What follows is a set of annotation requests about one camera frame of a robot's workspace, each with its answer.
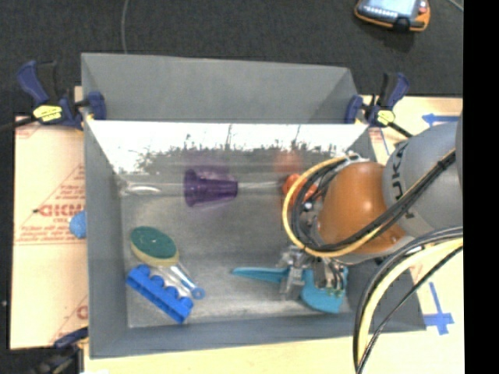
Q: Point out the brown cardboard board red print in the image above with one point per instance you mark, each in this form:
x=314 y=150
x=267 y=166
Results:
x=47 y=271

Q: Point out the grey metal bin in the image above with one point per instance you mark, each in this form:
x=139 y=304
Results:
x=234 y=228

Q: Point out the turquoise flat plastic tool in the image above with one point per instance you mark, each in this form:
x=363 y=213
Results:
x=257 y=274

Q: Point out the orange toy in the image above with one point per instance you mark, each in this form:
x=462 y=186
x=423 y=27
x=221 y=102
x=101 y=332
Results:
x=291 y=185

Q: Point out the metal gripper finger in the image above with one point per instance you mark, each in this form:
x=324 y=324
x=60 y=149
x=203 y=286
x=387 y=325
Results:
x=288 y=258
x=291 y=284

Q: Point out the blue toy block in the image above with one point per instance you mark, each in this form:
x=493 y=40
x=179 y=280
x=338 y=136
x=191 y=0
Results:
x=156 y=295

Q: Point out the green and yellow round sponge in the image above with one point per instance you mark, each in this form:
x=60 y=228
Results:
x=153 y=243

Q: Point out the purple plastic cup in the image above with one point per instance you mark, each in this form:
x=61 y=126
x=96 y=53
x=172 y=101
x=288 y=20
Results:
x=206 y=188

